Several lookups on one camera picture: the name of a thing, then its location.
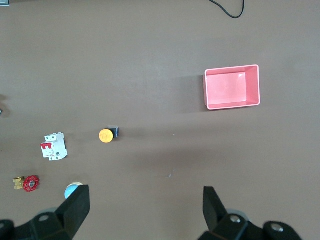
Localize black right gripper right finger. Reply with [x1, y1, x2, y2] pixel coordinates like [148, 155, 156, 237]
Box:
[196, 185, 304, 240]

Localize white circuit breaker red switch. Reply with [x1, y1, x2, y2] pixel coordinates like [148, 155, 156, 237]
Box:
[39, 132, 69, 162]

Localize blue and white dome bell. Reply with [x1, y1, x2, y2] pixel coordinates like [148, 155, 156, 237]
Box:
[64, 181, 85, 201]

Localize brass valve with red handle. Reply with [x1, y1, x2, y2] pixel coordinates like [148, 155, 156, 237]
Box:
[12, 175, 41, 193]

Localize pink plastic bin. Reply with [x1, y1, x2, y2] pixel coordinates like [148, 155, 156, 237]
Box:
[202, 64, 262, 112]

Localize yellow push button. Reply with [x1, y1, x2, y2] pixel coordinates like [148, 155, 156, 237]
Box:
[98, 126, 120, 144]

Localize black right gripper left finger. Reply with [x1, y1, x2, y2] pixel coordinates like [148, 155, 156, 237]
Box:
[0, 184, 91, 240]

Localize black looped cable on table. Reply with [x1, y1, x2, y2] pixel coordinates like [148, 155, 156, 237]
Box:
[208, 0, 246, 19]

